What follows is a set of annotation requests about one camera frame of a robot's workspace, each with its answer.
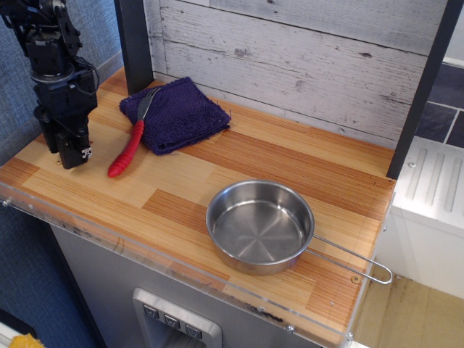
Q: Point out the silver dispenser button panel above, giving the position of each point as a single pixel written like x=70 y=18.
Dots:
x=166 y=324

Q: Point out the yellow object at corner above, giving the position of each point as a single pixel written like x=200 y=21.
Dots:
x=25 y=341

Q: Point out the red handled fork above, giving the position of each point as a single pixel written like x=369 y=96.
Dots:
x=126 y=156

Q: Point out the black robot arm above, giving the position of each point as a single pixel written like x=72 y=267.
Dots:
x=46 y=35

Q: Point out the clear acrylic edge guard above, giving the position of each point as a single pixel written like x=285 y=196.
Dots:
x=252 y=310

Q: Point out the white ribbed side cabinet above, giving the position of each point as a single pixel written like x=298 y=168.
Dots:
x=423 y=230

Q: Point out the purple folded towel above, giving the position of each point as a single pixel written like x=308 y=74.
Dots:
x=181 y=115

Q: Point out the dark right frame post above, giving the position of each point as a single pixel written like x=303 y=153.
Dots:
x=438 y=50

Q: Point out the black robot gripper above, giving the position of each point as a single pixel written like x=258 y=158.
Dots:
x=64 y=103

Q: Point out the stainless steel pan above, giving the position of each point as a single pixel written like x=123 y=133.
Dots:
x=262 y=228

